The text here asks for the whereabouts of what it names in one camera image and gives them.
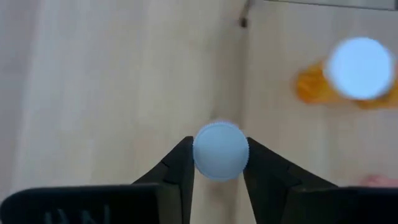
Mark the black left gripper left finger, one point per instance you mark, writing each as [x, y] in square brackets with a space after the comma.
[155, 199]

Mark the small white-capped medicine bottle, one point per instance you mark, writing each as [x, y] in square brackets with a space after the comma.
[220, 152]

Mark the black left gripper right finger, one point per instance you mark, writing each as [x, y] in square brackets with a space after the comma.
[286, 199]

